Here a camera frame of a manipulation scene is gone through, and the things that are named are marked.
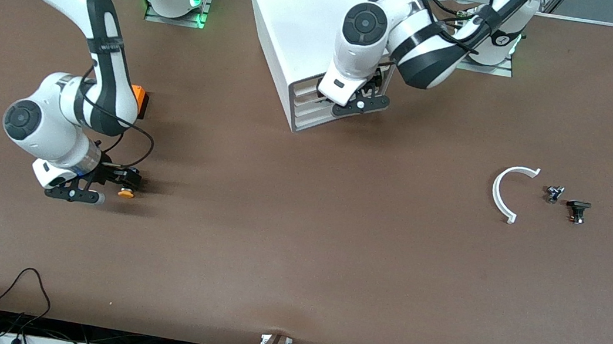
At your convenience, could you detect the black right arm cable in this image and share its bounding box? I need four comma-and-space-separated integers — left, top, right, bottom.
70, 65, 164, 173

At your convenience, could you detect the black looped cable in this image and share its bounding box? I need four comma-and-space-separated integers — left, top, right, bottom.
0, 264, 56, 340

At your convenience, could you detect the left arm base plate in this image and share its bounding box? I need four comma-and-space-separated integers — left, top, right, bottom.
455, 6, 521, 78

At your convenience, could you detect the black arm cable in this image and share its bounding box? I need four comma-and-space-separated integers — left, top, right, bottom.
415, 0, 499, 59
70, 65, 164, 173

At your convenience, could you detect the white curved plastic ring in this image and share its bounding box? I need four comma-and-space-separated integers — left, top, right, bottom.
488, 163, 541, 227

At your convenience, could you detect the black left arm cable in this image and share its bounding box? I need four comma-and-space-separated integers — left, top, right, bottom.
415, 0, 499, 59

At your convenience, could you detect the orange black button box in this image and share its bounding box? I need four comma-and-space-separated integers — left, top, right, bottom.
126, 85, 151, 121

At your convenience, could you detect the small metal contact part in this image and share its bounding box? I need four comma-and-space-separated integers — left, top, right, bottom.
543, 183, 566, 205

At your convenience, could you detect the small black button holder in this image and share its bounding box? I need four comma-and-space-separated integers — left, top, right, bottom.
564, 199, 592, 226

